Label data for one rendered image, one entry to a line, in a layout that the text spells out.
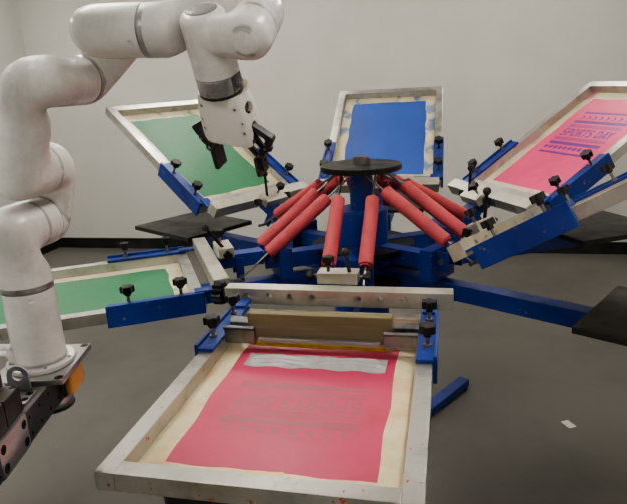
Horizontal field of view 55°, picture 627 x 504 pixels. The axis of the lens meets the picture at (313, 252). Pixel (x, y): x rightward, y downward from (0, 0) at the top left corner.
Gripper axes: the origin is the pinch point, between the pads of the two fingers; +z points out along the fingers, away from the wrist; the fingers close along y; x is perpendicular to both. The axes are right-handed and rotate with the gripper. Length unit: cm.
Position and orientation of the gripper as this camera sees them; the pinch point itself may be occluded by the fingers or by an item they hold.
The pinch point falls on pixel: (241, 164)
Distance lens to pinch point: 112.2
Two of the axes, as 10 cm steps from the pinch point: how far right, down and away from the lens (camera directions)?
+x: -4.4, 6.5, -6.2
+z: 1.4, 7.3, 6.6
